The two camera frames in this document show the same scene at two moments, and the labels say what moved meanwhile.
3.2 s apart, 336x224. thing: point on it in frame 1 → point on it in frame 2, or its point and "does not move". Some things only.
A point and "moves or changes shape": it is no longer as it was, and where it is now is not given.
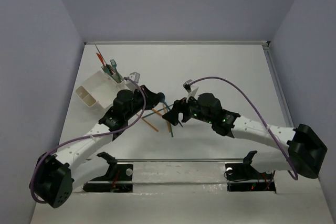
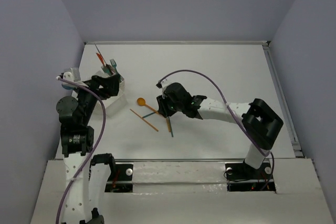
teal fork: [106, 70] does not move
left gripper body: [149, 96] → [104, 85]
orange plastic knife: [101, 59] does not move
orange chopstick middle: [167, 122] does not move
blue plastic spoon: [161, 98] moves or changes shape
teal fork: [115, 65] does not move
